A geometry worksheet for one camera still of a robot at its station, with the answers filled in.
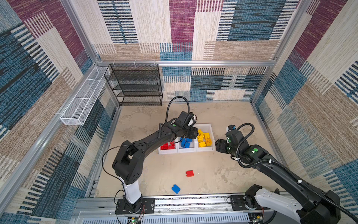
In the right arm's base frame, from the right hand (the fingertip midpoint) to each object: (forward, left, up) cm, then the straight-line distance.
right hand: (221, 146), depth 80 cm
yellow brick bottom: (+7, +9, -11) cm, 16 cm away
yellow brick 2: (+14, +5, -11) cm, 18 cm away
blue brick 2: (+8, +18, -12) cm, 23 cm away
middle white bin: (+5, +15, -11) cm, 19 cm away
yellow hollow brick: (+12, +9, -11) cm, 19 cm away
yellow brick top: (+9, +4, -11) cm, 15 cm away
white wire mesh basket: (+25, +90, +5) cm, 94 cm away
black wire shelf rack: (+52, +56, +5) cm, 77 cm away
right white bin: (+9, +7, -11) cm, 16 cm away
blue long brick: (+13, +17, -15) cm, 26 cm away
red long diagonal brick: (+7, +29, -12) cm, 32 cm away
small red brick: (+7, +34, -12) cm, 36 cm away
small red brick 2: (-10, +18, -13) cm, 25 cm away
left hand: (+10, +13, 0) cm, 17 cm away
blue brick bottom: (-18, +26, -14) cm, 35 cm away
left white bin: (+4, +31, -13) cm, 33 cm away
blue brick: (+10, +21, -11) cm, 26 cm away
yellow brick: (+16, +9, -11) cm, 22 cm away
